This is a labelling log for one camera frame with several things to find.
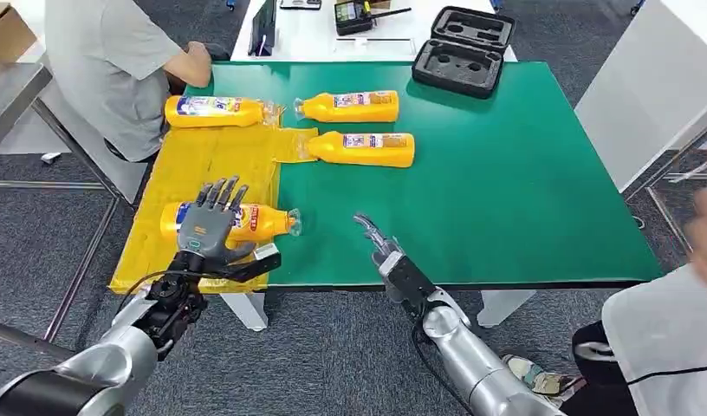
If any person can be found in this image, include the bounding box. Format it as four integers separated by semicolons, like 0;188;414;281
503;263;707;416
43;0;214;164

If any orange drink bottle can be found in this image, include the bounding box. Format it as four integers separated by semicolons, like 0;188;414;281
159;200;302;243
164;94;281;128
298;131;416;169
293;89;400;124

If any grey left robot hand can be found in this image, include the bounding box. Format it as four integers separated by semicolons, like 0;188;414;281
177;174;257;274

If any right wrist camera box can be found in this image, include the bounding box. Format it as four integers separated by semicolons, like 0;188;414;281
379;250;438;315

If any black tablet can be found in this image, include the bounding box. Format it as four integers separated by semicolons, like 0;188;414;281
247;0;278;57

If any yellow sheet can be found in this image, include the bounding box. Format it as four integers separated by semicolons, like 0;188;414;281
107;114;319;295

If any brown cardboard box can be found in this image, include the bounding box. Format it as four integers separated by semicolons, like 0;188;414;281
0;3;38;65

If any white table leg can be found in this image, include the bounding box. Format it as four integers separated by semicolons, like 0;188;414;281
220;292;269;333
477;289;538;329

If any black handheld radio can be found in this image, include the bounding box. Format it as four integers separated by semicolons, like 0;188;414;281
334;0;413;36

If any white side table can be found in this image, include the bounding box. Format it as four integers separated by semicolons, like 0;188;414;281
574;0;707;259

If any open black foam case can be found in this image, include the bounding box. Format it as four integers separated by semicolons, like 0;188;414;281
411;5;516;100

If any green table mat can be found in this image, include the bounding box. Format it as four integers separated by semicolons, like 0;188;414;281
184;60;664;289

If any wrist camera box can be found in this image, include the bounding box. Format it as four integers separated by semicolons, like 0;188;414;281
221;243;282;283
379;250;438;315

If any grey metal table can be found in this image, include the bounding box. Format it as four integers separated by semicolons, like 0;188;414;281
0;62;130;342

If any person's hand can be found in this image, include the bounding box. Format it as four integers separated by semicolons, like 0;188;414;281
683;186;707;294

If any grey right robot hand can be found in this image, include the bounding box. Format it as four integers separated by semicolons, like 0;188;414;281
353;212;404;270

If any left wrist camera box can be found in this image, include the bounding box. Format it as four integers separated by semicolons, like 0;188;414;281
221;243;282;283

